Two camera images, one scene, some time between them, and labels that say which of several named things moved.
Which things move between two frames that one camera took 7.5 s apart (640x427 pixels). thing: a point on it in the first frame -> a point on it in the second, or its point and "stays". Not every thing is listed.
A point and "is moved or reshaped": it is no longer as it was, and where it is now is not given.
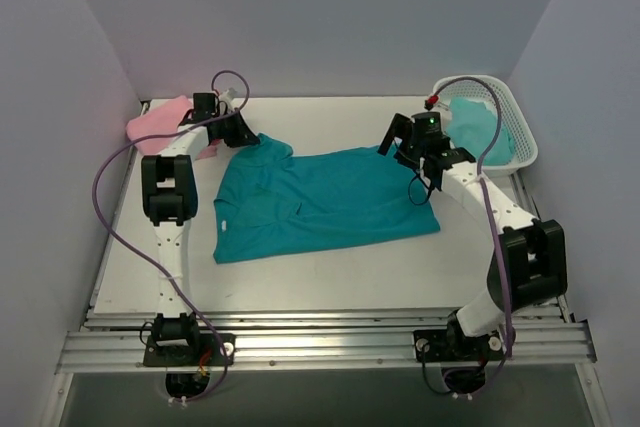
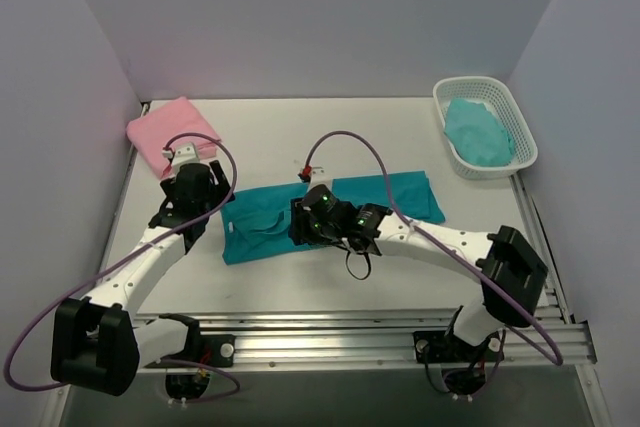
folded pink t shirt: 160,117 stays
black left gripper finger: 233,130 -> 223,182
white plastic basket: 505,101 stays
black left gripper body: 232,129 -> 215,187
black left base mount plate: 206,350 stays
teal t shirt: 270,204 is moved or reshaped
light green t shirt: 472,126 stays
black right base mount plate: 448,345 stays
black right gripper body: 401,136 -> 299,223
